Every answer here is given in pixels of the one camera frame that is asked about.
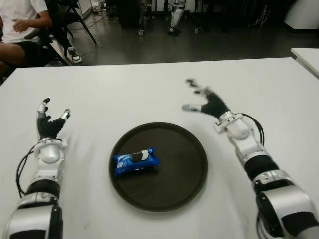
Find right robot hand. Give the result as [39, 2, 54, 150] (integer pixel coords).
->
[181, 78, 231, 120]

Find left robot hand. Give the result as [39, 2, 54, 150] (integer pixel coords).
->
[36, 98, 72, 140]

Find blue Oreo cookie package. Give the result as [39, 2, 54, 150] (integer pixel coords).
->
[111, 146, 160, 177]

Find round dark brown tray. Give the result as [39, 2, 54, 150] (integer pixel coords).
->
[108, 121, 209, 213]

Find white and black sneaker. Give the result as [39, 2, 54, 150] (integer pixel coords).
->
[66, 46, 82, 63]

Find white humanoid robot legs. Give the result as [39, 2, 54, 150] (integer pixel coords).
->
[168, 0, 186, 37]

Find white side table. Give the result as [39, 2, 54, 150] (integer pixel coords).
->
[290, 47, 319, 80]

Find black folding chair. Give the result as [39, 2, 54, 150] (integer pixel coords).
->
[39, 0, 97, 67]

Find seated person in white shirt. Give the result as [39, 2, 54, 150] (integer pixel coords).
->
[0, 0, 54, 78]

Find white cabinet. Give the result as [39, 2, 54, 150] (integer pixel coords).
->
[283, 0, 319, 33]

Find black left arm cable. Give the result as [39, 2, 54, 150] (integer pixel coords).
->
[16, 146, 38, 197]

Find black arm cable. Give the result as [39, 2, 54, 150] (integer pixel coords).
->
[241, 113, 267, 239]
[16, 146, 38, 197]

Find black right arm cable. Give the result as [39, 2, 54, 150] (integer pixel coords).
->
[241, 113, 267, 239]

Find white floor cable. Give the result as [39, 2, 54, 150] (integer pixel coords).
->
[79, 14, 118, 58]

